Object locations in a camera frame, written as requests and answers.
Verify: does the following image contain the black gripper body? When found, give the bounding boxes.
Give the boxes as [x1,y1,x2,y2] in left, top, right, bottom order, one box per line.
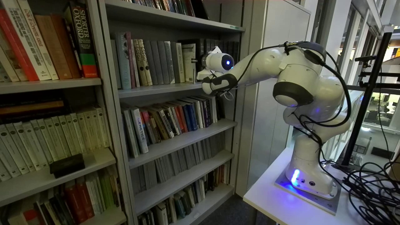
[191,54,206,67]

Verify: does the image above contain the thin white book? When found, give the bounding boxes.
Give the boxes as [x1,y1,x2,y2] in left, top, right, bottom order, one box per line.
[183,44,196,84]

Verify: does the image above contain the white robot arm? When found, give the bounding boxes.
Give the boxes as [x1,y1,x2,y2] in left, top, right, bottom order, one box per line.
[196,41,351,199]

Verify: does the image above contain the brown book upper shelf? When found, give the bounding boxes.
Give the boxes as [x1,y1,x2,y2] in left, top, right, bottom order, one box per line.
[35,15,80,80]

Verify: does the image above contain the red book upper shelf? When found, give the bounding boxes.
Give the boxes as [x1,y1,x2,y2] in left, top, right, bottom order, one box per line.
[0,9,39,81]

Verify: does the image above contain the white bookshelf unit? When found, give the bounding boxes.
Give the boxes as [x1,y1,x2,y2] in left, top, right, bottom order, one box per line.
[0,0,244,225]

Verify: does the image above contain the black box on shelf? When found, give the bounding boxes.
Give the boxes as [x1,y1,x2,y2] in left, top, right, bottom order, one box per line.
[50,154,85,177]

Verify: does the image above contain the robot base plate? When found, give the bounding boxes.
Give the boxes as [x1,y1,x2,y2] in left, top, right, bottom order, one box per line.
[275,169,340,215]

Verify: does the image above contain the black cable bundle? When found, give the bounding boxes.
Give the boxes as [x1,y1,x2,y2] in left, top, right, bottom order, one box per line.
[320,154,400,225]

